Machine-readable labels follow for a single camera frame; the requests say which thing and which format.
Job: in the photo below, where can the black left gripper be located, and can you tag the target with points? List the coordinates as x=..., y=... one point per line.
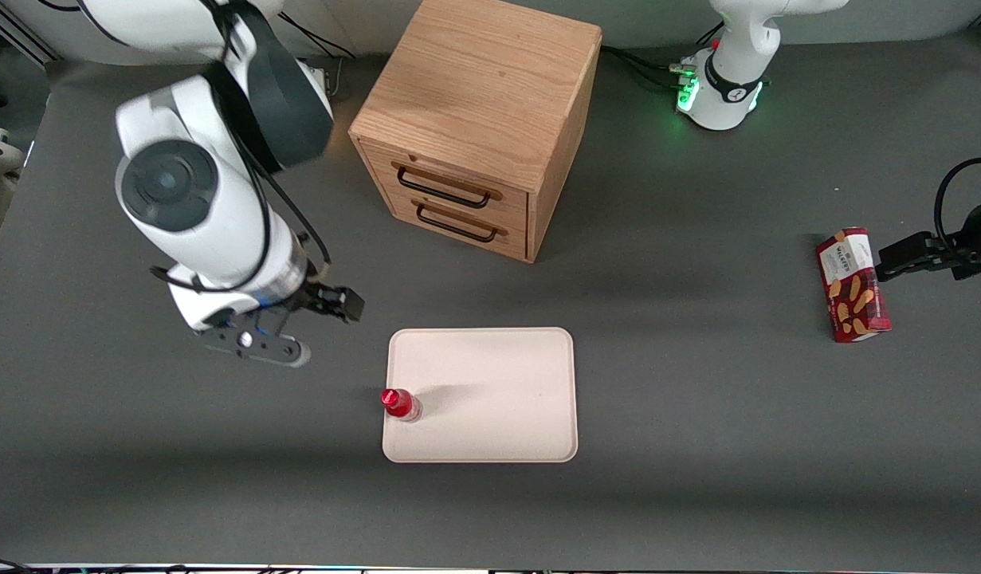
x=971, y=249

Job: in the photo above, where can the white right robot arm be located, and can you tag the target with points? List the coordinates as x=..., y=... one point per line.
x=211, y=231

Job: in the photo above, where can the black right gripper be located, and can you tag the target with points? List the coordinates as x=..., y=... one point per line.
x=318, y=300

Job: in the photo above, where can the red biscuit box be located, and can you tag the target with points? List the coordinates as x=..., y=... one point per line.
x=853, y=287

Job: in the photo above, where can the wooden two-drawer cabinet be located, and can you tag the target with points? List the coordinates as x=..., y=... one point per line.
x=474, y=88

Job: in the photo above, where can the aluminium frame rail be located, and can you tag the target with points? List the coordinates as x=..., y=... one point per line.
x=24, y=32

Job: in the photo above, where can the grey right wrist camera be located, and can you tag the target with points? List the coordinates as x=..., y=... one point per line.
x=255, y=343

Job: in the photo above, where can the beige rectangular tray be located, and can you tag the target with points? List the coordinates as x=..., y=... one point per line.
x=490, y=383

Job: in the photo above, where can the red coke bottle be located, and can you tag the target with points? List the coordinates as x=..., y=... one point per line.
x=401, y=404

